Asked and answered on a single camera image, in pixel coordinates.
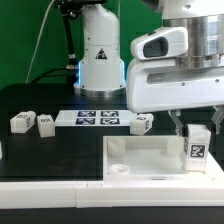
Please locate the white square tabletop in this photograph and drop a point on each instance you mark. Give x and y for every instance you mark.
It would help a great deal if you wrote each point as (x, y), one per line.
(143, 158)

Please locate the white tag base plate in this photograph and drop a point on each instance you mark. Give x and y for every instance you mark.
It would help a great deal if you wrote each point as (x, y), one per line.
(69, 118)

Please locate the white L-shaped obstacle fence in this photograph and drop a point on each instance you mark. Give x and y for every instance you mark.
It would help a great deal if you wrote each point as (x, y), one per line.
(78, 194)

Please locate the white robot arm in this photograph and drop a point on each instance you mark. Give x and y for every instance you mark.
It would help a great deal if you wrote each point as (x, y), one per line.
(101, 70)

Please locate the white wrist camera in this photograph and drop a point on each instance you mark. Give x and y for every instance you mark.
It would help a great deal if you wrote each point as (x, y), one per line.
(164, 42)

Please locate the white part at left edge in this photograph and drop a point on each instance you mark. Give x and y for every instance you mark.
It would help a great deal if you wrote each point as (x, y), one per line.
(1, 150)

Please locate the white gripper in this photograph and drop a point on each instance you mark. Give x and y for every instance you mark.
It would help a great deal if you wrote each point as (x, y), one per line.
(160, 85)

